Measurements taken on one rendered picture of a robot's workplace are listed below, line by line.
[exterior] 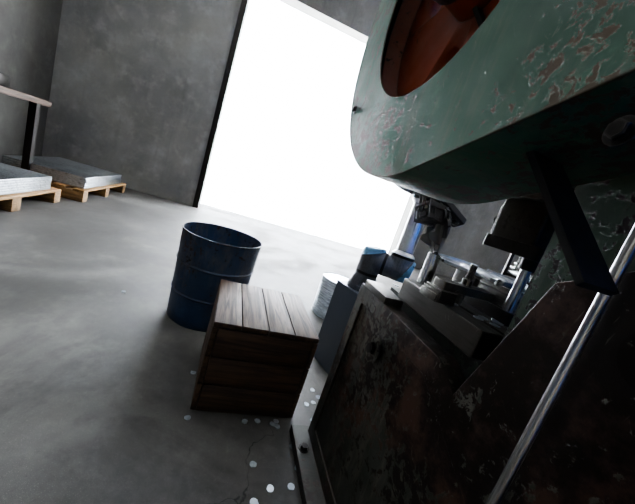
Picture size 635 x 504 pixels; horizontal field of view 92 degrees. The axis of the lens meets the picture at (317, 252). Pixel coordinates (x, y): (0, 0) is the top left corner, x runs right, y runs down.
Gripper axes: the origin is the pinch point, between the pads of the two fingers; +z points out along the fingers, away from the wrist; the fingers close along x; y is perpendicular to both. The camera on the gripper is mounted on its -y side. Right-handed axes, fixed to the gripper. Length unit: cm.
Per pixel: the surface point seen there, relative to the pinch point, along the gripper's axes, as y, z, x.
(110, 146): 225, -165, -416
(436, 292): 15.5, 16.2, 18.4
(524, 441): 20, 38, 42
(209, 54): 126, -313, -343
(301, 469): 22, 72, -26
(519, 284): -0.1, 11.6, 26.3
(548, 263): 10.7, 10.8, 39.2
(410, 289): 12.7, 14.5, 5.5
